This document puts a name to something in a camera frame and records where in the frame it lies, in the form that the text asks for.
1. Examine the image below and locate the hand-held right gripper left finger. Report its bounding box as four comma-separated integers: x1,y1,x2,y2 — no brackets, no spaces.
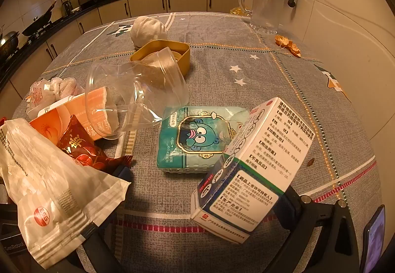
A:
66,165,133,273

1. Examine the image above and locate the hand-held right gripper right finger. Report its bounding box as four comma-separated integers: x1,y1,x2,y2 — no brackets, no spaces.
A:
278,185,360,273

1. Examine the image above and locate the red snack packet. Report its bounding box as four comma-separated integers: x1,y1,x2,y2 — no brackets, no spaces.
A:
57,115,133,173

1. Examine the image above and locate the white medicine box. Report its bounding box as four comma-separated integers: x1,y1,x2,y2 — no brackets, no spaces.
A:
190,97,315,244

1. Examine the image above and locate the teal cartoon tissue pack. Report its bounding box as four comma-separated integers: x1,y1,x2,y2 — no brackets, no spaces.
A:
157,105,250,175

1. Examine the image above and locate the orange paper carton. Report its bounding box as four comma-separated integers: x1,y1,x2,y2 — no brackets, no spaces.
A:
29,86,124,142

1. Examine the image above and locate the clear plastic cup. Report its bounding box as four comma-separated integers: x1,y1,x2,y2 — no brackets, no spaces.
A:
86,47,189,140

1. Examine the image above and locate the clear white plastic bag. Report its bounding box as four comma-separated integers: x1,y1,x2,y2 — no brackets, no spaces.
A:
26,77,84,119

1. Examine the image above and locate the yellow plastic box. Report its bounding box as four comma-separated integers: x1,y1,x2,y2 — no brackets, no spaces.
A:
130,40,191,76

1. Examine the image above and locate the white balled cloth glove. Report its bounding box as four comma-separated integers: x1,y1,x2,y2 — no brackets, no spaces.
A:
130,16,167,48

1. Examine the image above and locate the black smartphone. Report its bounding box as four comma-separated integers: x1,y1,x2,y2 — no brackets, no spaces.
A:
359,204,386,273

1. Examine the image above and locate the grey star printed tablecloth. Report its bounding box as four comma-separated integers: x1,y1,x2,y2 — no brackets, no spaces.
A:
12,12,386,273

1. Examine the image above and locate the black frying pan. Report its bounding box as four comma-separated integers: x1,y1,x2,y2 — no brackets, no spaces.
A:
22,1,58,36

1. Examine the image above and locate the steel wok with lid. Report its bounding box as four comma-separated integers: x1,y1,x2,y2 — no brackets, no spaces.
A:
0,30,20,56

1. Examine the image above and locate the clear plastic pitcher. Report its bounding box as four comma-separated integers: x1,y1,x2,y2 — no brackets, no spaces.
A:
238,0,289,34

